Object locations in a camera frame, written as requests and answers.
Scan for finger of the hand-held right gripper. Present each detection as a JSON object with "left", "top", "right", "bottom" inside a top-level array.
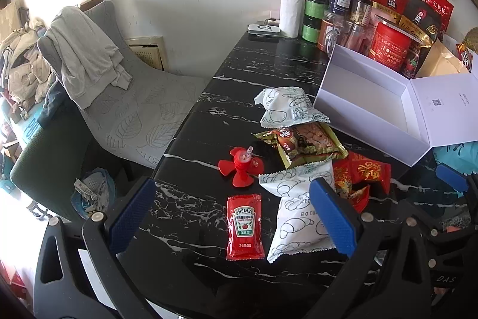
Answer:
[
  {"left": 401, "top": 201, "right": 478, "bottom": 245},
  {"left": 435, "top": 164, "right": 478, "bottom": 201}
]

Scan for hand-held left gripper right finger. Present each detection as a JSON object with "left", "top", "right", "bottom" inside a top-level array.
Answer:
[{"left": 308, "top": 176, "right": 439, "bottom": 319}]

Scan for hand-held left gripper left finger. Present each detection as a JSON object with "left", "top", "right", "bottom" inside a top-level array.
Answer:
[{"left": 33, "top": 177, "right": 157, "bottom": 319}]

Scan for red candy packet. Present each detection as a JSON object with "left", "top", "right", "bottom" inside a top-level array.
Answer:
[
  {"left": 332, "top": 152, "right": 392, "bottom": 193},
  {"left": 334, "top": 181, "right": 371, "bottom": 214}
]

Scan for white bread packet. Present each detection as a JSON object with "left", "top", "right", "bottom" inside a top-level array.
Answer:
[
  {"left": 260, "top": 95, "right": 332, "bottom": 128},
  {"left": 258, "top": 159, "right": 338, "bottom": 264},
  {"left": 254, "top": 87, "right": 310, "bottom": 111}
]

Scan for green peanut snack packet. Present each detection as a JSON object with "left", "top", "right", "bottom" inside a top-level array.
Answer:
[{"left": 254, "top": 123, "right": 350, "bottom": 170}]

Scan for red ketchup packet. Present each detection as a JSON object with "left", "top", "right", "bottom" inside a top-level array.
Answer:
[{"left": 226, "top": 194, "right": 266, "bottom": 261}]

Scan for red toy fan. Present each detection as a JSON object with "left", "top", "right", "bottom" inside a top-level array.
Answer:
[{"left": 217, "top": 146, "right": 264, "bottom": 188}]

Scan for white gift box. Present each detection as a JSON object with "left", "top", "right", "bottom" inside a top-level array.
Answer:
[{"left": 313, "top": 43, "right": 478, "bottom": 167}]

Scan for teal printed sheet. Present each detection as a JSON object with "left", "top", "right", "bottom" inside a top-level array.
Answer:
[{"left": 433, "top": 141, "right": 478, "bottom": 174}]

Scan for bin with trash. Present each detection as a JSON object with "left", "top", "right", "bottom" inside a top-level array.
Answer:
[{"left": 71, "top": 167, "right": 113, "bottom": 220}]

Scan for green armchair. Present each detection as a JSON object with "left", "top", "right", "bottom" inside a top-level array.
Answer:
[{"left": 9, "top": 110, "right": 131, "bottom": 226}]

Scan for grey leaf print lounge chair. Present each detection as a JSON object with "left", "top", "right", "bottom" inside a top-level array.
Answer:
[{"left": 37, "top": 0, "right": 212, "bottom": 170}]

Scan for kraft paper envelope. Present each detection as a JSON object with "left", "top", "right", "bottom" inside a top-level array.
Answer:
[{"left": 414, "top": 39, "right": 471, "bottom": 78}]

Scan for red yellow snack bag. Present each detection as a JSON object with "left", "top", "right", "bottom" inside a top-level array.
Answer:
[{"left": 454, "top": 40, "right": 478, "bottom": 75}]

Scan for dark red berry bag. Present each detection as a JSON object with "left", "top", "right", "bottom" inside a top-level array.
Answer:
[{"left": 401, "top": 39, "right": 434, "bottom": 78}]

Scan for red box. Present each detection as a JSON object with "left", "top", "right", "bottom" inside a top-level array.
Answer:
[{"left": 0, "top": 259, "right": 30, "bottom": 305}]

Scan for dark navy garment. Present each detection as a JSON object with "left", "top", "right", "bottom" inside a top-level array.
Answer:
[{"left": 37, "top": 82, "right": 81, "bottom": 129}]

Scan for woven straw object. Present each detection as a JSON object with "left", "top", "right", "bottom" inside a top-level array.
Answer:
[{"left": 459, "top": 27, "right": 478, "bottom": 54}]

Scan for red tin can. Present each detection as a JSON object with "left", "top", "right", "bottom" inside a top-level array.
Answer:
[{"left": 369, "top": 20, "right": 415, "bottom": 71}]

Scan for black oat bag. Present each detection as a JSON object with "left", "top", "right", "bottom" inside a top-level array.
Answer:
[{"left": 401, "top": 0, "right": 443, "bottom": 43}]

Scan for beige vent panel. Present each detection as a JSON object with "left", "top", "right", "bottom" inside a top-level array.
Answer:
[{"left": 125, "top": 36, "right": 167, "bottom": 72}]

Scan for grey garment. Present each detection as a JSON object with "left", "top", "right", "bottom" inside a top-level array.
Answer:
[{"left": 48, "top": 6, "right": 133, "bottom": 110}]

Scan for glass mug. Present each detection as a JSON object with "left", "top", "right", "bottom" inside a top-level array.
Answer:
[{"left": 338, "top": 20, "right": 370, "bottom": 56}]

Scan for red goji berry bag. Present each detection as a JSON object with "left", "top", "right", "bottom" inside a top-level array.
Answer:
[{"left": 422, "top": 0, "right": 455, "bottom": 33}]

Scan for orange jar with white label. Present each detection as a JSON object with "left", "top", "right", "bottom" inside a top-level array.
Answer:
[{"left": 318, "top": 10, "right": 346, "bottom": 52}]

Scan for green label jar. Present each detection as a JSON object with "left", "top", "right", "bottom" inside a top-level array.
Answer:
[
  {"left": 304, "top": 0, "right": 329, "bottom": 21},
  {"left": 302, "top": 18, "right": 325, "bottom": 42}
]

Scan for black lid jar yellow contents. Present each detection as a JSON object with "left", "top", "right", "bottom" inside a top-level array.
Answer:
[{"left": 353, "top": 0, "right": 375, "bottom": 26}]

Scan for pile of clothes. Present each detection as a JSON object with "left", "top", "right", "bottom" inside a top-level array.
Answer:
[{"left": 0, "top": 16, "right": 53, "bottom": 118}]

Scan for white router device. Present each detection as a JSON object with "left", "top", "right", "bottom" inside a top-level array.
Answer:
[{"left": 247, "top": 22, "right": 281, "bottom": 37}]

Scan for white paper towel roll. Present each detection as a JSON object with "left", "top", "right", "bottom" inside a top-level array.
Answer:
[{"left": 279, "top": 0, "right": 305, "bottom": 39}]

